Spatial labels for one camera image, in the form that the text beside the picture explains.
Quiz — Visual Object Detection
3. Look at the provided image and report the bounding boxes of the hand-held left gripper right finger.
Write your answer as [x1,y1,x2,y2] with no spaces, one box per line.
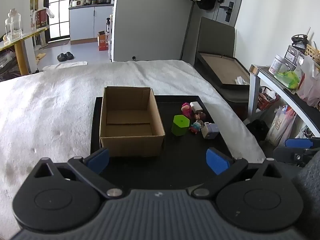
[192,148,293,201]

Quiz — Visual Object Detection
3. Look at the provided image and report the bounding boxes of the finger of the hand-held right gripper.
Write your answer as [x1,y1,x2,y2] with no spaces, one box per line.
[285,137,320,153]
[273,146,312,167]

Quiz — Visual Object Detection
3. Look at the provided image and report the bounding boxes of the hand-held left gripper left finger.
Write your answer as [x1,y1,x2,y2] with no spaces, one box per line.
[27,148,123,200]

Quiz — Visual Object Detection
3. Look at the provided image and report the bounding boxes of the lavender cube box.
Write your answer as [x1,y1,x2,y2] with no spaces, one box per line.
[201,122,220,140]

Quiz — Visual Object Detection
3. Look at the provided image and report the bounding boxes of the brown cardboard box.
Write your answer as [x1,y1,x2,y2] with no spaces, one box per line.
[99,86,166,158]

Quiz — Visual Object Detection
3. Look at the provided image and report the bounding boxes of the green hexagonal container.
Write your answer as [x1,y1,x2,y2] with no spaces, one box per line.
[171,114,190,137]

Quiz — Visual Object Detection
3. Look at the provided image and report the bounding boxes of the white shopping bag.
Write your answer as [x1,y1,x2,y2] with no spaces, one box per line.
[265,105,297,147]

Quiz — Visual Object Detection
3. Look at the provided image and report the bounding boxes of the black bag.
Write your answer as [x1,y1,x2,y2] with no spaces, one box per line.
[246,119,269,142]

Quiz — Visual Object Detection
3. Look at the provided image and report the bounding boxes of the black tray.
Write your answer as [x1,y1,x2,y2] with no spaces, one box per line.
[90,94,232,178]

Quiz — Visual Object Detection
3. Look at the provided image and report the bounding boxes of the person's grey clothing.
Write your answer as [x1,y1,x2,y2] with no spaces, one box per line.
[294,152,320,233]

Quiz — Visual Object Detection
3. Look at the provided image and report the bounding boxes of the colourful teal-haired figurine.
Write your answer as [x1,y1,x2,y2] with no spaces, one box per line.
[189,120,204,134]

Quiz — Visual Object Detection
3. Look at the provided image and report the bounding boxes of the white side table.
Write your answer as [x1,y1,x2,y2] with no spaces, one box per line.
[249,64,320,140]

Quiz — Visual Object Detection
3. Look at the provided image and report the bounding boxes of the red basket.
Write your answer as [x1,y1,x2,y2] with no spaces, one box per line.
[257,86,280,111]

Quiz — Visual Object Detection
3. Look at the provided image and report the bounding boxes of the translucent plastic bag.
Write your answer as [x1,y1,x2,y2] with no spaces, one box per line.
[296,55,320,108]

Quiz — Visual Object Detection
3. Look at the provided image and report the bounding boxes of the small white box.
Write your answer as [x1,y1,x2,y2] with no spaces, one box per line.
[190,101,203,113]

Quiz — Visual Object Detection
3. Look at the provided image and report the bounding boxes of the pink figurine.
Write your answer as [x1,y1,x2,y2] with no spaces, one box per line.
[181,102,192,117]

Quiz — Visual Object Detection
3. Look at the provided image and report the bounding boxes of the green bag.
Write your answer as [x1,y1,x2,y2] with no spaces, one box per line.
[274,70,300,89]

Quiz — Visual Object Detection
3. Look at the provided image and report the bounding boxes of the white jar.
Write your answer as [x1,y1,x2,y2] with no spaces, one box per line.
[269,55,285,75]

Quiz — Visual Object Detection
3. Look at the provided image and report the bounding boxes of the small drawer organizer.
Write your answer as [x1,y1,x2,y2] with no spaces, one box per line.
[284,45,307,72]

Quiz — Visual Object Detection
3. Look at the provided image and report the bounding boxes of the wicker basket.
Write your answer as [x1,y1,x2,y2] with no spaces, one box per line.
[304,44,320,64]

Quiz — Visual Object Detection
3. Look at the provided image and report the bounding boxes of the brown cardboard sheet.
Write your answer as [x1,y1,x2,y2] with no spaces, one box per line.
[201,53,250,85]

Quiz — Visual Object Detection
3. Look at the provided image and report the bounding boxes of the white floor towel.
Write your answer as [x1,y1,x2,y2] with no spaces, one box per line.
[42,61,88,72]

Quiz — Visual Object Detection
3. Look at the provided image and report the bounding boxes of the orange carton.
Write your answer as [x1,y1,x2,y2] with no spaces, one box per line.
[97,31,108,51]

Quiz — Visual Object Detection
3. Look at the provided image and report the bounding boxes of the grey chair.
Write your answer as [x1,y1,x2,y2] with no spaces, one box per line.
[194,17,250,105]

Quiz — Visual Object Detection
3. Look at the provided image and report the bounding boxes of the yellow table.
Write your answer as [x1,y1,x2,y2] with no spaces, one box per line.
[0,26,49,77]

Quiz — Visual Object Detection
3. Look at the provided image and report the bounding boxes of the coat stand pole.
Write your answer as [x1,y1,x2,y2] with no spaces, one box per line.
[180,2,195,60]

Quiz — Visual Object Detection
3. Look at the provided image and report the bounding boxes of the white kitchen cabinet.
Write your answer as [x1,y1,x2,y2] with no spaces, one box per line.
[69,4,114,45]

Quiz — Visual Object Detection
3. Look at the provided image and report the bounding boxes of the black door lock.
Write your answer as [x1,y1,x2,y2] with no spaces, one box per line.
[224,2,235,22]

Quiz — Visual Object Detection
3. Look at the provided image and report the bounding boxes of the red box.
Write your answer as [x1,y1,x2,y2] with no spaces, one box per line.
[35,9,49,28]

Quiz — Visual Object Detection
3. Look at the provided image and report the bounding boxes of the grey door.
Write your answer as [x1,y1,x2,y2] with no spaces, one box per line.
[212,0,247,28]

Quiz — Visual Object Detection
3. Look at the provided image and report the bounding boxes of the black framed glass door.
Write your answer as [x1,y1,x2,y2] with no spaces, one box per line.
[47,0,72,43]

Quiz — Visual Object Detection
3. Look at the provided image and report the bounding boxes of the clear glass bottle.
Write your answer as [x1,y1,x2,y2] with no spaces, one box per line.
[5,9,23,43]

